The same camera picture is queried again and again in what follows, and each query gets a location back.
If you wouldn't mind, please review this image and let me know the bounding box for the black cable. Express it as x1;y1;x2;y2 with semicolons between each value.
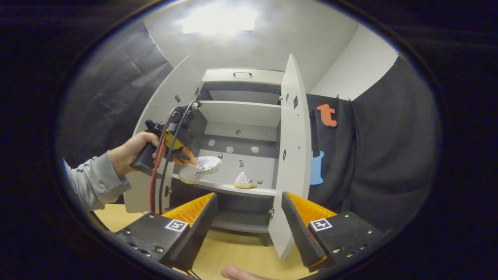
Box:
158;101;202;214

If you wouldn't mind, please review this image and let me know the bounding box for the white shoe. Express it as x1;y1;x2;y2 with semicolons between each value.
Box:
177;156;222;185
234;172;258;189

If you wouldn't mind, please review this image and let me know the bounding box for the red cable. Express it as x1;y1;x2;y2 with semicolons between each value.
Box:
149;106;184;214

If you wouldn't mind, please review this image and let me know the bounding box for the white shoe cabinet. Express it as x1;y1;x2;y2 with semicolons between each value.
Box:
169;68;284;245

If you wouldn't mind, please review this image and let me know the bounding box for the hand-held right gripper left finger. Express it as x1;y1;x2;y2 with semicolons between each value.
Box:
116;192;219;272

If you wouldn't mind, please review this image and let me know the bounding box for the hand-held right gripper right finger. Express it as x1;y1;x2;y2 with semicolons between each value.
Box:
281;191;388;273

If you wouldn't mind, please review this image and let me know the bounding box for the white cabinet drawer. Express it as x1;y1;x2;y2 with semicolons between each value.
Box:
202;68;285;86

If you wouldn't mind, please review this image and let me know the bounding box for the ceiling light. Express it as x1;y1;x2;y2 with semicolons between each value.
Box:
182;4;258;35

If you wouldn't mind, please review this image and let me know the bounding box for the black right door handle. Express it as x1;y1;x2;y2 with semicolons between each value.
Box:
309;110;320;157

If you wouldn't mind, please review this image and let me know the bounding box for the white cabinet door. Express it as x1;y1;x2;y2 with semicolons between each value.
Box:
268;54;312;259
124;56;203;214

